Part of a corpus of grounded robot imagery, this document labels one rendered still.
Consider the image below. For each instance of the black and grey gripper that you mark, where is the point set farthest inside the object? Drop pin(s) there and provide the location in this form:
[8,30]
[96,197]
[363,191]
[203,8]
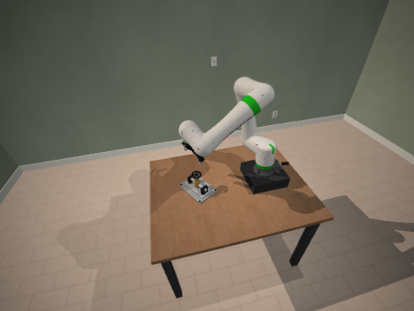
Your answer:
[200,158]

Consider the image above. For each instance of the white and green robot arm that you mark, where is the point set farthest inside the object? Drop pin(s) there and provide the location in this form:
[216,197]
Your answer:
[252,97]

